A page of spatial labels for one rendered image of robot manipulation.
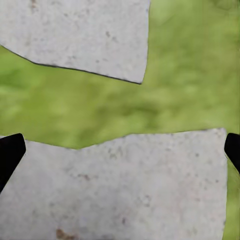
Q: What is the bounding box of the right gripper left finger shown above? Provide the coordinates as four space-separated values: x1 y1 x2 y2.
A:
0 133 26 193

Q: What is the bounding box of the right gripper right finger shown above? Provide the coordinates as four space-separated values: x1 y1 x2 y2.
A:
224 133 240 173

